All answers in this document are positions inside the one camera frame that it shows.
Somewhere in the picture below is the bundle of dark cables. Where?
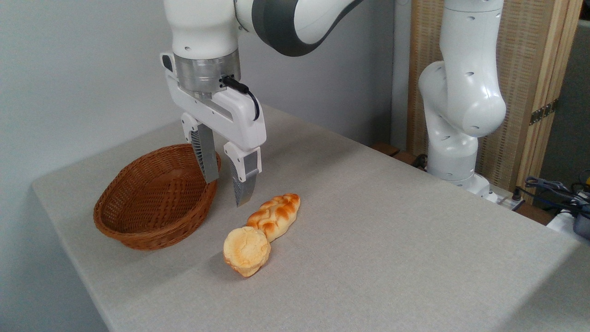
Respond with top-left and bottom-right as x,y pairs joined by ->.
519,176 -> 590,217

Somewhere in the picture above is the round pale bread bun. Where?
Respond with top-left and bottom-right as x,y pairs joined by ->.
223,226 -> 271,278

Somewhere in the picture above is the brown wooden furniture edge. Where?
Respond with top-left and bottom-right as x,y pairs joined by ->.
371,142 -> 421,166

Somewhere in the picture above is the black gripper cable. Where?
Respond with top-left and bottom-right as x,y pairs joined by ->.
221,75 -> 260,121

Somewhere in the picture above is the brown wicker basket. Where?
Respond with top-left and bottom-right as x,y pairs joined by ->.
93,143 -> 222,251

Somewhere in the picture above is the bamboo wooden folding screen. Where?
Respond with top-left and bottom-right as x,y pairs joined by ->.
407,0 -> 584,203

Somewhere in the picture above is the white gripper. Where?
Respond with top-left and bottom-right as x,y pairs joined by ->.
160,52 -> 267,208

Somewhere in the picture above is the braided golden bread loaf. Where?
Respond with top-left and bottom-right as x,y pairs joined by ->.
246,193 -> 301,243

